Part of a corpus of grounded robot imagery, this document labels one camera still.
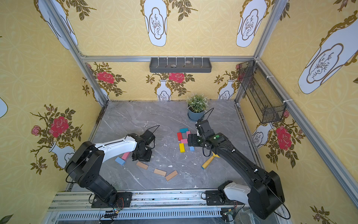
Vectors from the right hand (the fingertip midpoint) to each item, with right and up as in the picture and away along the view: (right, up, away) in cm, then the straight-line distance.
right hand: (193, 140), depth 83 cm
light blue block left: (-45, -13, +4) cm, 47 cm away
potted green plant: (+4, +22, +15) cm, 27 cm away
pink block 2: (-5, -3, +14) cm, 15 cm away
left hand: (-29, -13, +7) cm, 33 cm away
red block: (-8, -1, +19) cm, 21 cm away
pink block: (-3, +2, +18) cm, 18 cm away
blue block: (-1, -7, +10) cm, 12 cm away
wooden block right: (-14, -21, -1) cm, 25 cm away
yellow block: (-7, -7, +10) cm, 14 cm away
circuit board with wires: (-44, -36, -10) cm, 58 cm away
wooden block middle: (-20, -19, 0) cm, 28 cm away
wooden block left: (-31, -16, +3) cm, 35 cm away
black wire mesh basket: (+53, +23, +18) cm, 61 cm away
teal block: (-6, +4, +19) cm, 20 cm away
